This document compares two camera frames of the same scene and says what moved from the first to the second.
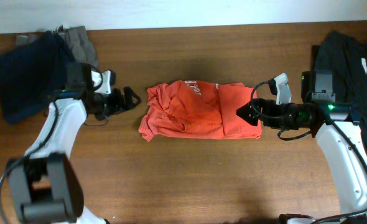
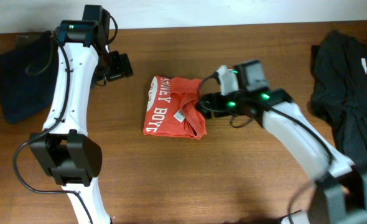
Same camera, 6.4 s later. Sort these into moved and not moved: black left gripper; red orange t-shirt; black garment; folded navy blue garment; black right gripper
Moved: red orange t-shirt; black left gripper; black right gripper
Not moved: folded navy blue garment; black garment
